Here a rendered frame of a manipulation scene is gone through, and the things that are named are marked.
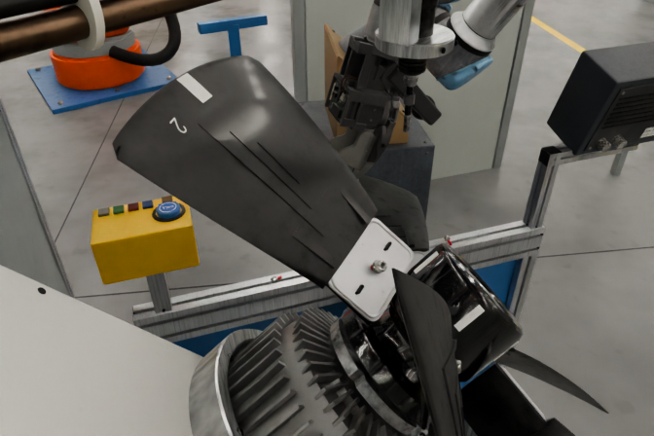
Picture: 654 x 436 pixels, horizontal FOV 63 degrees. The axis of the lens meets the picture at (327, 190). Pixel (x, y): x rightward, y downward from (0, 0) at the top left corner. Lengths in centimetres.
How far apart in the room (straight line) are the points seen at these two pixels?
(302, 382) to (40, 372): 22
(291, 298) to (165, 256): 29
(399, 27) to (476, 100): 248
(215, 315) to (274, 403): 58
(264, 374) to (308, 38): 200
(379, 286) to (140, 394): 24
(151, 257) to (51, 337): 44
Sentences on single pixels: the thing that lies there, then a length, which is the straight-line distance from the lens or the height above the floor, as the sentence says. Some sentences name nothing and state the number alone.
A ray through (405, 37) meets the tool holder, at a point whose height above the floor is 147.
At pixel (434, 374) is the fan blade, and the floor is 141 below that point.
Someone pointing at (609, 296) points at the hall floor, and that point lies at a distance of 255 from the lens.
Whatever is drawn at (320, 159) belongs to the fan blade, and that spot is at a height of 133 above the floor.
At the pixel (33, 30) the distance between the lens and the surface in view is 24.
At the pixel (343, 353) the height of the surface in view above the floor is 119.
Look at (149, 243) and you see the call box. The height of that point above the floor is 105.
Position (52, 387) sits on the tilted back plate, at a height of 125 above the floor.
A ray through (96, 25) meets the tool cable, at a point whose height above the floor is 154.
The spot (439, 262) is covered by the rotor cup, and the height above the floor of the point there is 126.
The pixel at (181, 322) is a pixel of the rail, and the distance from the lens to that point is 109.
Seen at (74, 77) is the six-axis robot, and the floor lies 14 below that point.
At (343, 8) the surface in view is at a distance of 243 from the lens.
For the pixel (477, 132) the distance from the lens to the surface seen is 303.
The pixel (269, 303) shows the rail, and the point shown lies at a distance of 109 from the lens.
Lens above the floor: 160
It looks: 34 degrees down
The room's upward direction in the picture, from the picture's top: straight up
